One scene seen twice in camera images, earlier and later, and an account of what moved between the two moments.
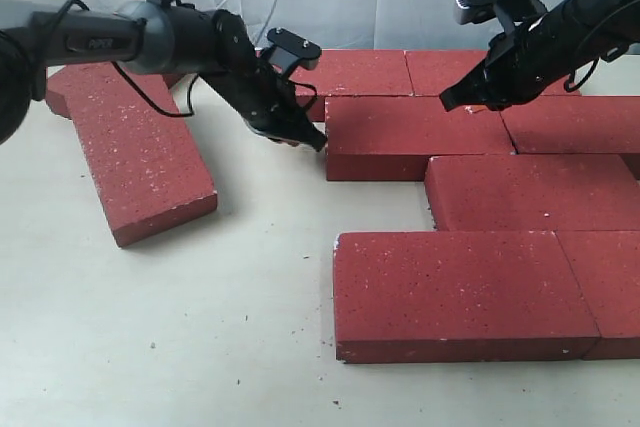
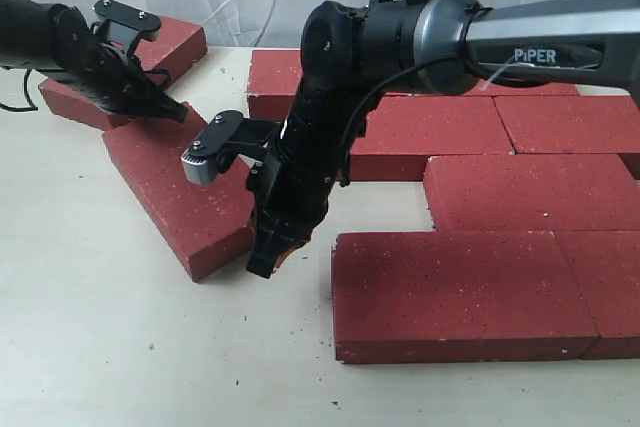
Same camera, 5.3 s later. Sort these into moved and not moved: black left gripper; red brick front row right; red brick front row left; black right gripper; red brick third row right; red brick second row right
Moved: black right gripper; black left gripper
Not moved: red brick second row right; red brick front row right; red brick third row right; red brick front row left
